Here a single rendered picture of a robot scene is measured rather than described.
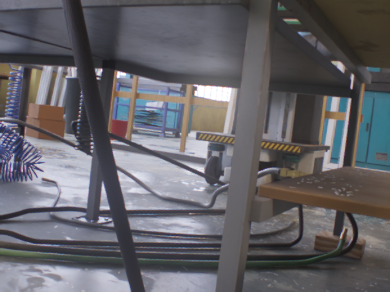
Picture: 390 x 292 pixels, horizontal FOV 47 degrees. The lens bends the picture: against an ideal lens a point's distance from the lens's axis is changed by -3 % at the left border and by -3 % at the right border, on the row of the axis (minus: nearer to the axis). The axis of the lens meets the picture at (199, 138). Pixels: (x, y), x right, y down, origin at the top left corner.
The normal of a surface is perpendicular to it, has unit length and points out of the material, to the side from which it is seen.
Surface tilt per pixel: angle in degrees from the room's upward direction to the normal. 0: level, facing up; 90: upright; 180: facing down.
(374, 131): 90
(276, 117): 90
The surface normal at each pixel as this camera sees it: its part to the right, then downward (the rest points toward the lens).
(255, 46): -0.46, -0.02
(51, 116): 0.64, 0.11
